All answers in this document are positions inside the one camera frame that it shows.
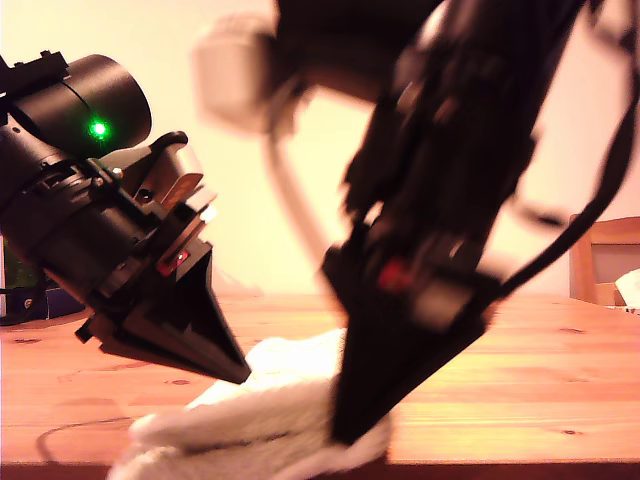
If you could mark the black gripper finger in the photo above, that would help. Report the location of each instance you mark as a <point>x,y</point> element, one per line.
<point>360,370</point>
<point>170,345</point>
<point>205,310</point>
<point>425,360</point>

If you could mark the cream fluffy tea towel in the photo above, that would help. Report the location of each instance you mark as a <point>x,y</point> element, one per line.
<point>260,420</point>

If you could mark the dark box with round logo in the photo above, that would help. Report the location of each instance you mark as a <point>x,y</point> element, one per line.
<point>60,305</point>

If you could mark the green packet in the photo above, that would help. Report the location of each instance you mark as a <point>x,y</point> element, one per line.
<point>15,265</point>

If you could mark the leaf print tissue box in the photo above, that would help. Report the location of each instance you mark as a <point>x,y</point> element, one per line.
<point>627,308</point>

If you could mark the white tissue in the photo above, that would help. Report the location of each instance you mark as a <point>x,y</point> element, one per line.
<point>631,287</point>

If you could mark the wooden chair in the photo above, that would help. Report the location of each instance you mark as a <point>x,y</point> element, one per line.
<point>615,245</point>

